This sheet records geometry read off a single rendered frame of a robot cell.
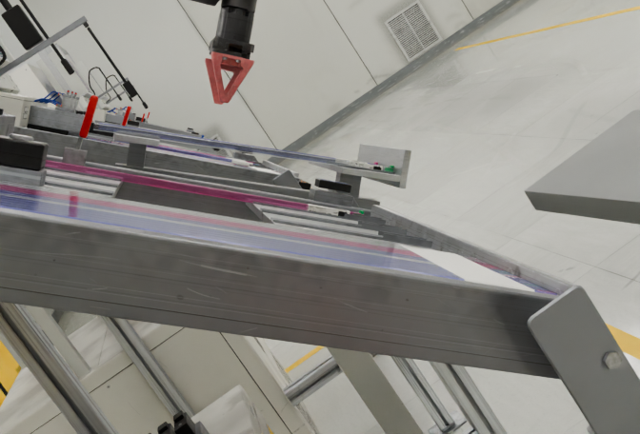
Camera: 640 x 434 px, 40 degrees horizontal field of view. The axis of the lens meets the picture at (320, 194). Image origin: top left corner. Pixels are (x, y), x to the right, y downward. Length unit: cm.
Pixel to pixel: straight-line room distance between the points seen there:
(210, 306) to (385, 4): 848
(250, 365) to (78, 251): 156
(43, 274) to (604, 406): 41
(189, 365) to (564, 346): 157
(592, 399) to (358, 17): 839
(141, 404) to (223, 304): 155
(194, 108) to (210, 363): 668
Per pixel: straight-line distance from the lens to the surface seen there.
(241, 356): 216
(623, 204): 124
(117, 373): 217
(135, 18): 877
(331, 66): 890
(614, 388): 70
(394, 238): 104
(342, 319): 66
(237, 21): 147
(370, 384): 169
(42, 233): 64
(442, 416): 228
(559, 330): 67
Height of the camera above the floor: 102
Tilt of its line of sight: 10 degrees down
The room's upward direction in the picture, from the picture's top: 33 degrees counter-clockwise
